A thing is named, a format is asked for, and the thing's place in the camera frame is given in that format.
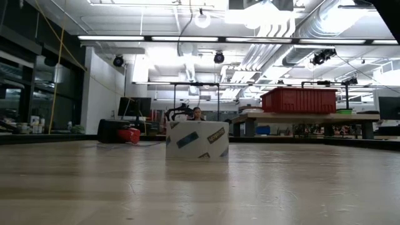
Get thin blue wire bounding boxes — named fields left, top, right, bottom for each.
left=93, top=0, right=194, bottom=148

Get person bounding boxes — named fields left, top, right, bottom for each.
left=191, top=106, right=206, bottom=121

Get black computer monitor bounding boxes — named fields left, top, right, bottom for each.
left=377, top=96, right=400, bottom=121
left=117, top=97, right=153, bottom=126

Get red object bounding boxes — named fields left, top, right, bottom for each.
left=117, top=127, right=141, bottom=145

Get overhead LED light bar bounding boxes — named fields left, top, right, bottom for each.
left=77, top=34, right=400, bottom=45

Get black case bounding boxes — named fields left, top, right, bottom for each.
left=96, top=119, right=126, bottom=144

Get large red plastic bin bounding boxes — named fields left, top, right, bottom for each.
left=261, top=87, right=338, bottom=114

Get wooden workbench grey legs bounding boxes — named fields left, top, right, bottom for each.
left=232, top=112, right=381, bottom=140

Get black ceiling spotlight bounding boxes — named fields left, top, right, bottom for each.
left=312, top=49, right=338, bottom=66

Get white plastic container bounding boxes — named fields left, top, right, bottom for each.
left=30, top=116, right=41, bottom=134

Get yellow cable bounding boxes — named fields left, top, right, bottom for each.
left=34, top=0, right=88, bottom=135

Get black camera stand rig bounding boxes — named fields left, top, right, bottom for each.
left=301, top=79, right=359, bottom=110

